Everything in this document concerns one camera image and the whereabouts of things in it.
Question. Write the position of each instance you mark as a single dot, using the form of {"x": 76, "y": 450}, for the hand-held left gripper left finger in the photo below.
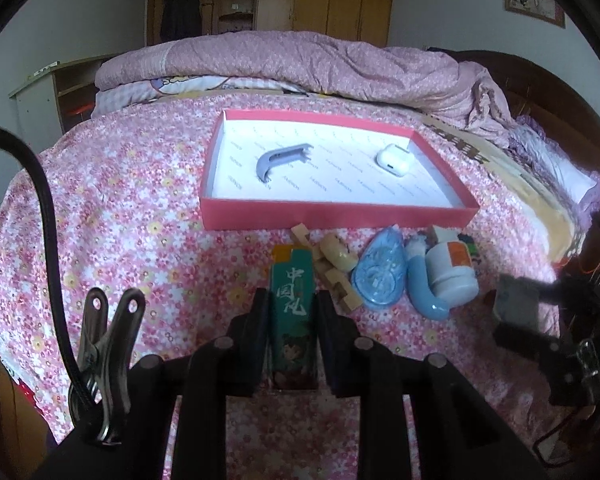
{"x": 258, "y": 342}

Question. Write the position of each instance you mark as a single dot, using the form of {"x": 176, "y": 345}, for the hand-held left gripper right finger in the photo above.
{"x": 330, "y": 342}

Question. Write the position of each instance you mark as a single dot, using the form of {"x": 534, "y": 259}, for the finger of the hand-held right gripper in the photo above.
{"x": 525, "y": 342}
{"x": 570, "y": 292}

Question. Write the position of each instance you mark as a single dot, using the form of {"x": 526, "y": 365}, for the grey ribbed item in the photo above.
{"x": 517, "y": 300}

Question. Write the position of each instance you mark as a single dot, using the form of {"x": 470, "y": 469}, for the green printed lighter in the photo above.
{"x": 292, "y": 310}

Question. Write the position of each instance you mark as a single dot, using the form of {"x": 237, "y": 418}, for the blue correction tape dispenser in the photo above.
{"x": 377, "y": 275}

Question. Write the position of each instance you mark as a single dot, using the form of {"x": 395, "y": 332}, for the round beige chess piece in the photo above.
{"x": 337, "y": 255}

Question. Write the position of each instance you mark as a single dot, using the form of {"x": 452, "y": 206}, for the white bottle orange label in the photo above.
{"x": 452, "y": 280}

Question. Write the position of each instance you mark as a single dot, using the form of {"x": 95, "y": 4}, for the light blue curved tube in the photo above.
{"x": 422, "y": 292}

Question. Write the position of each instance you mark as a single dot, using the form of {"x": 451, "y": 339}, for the red shallow cardboard box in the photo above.
{"x": 340, "y": 217}

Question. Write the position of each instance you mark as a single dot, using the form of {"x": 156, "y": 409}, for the wooden interlocking puzzle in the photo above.
{"x": 341, "y": 290}

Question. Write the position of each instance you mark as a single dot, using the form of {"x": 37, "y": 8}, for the lilac ruffled pillow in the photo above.
{"x": 560, "y": 170}

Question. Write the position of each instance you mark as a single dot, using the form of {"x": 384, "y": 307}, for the yellow brown printed blanket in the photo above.
{"x": 520, "y": 180}

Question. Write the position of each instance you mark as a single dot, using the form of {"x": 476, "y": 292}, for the silver metal clip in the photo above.
{"x": 100, "y": 360}

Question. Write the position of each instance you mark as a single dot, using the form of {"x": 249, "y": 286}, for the white earbuds case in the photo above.
{"x": 392, "y": 160}

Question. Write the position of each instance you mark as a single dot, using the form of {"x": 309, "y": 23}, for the dark wooden headboard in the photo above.
{"x": 570, "y": 95}

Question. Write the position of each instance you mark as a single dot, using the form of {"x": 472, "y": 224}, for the cartoon printed sheet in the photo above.
{"x": 200, "y": 84}

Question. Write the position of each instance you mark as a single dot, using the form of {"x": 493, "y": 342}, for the pink quilt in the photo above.
{"x": 305, "y": 60}

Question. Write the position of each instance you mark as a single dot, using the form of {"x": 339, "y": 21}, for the wooden bedside cabinet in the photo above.
{"x": 35, "y": 95}

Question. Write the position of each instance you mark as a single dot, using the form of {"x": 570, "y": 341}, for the dark hanging clothes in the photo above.
{"x": 180, "y": 10}

